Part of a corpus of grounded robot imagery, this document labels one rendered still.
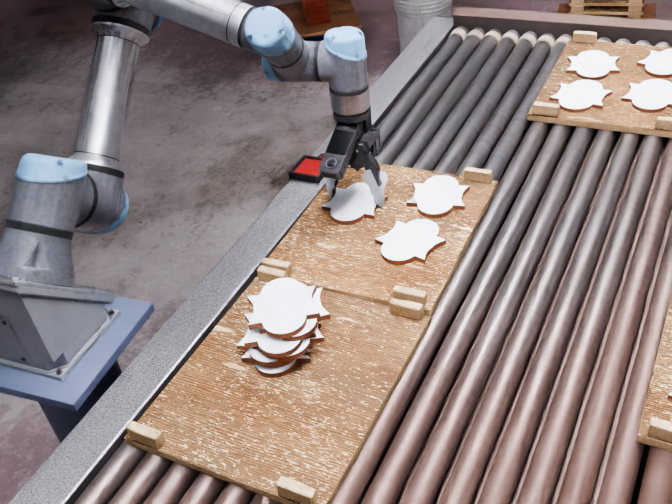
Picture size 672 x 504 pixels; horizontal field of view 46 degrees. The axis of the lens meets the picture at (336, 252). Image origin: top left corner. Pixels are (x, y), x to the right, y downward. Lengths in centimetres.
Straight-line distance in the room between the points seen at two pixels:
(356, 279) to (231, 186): 211
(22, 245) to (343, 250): 58
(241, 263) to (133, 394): 36
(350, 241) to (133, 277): 172
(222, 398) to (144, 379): 17
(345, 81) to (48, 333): 70
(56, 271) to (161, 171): 231
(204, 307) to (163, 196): 209
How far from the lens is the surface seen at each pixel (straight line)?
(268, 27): 138
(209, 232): 327
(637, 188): 170
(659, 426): 121
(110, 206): 161
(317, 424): 123
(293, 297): 132
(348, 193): 166
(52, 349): 150
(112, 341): 157
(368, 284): 144
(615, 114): 192
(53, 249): 148
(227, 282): 154
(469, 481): 118
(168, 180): 367
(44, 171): 149
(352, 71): 148
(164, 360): 142
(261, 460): 121
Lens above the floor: 188
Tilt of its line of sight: 38 degrees down
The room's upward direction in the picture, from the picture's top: 9 degrees counter-clockwise
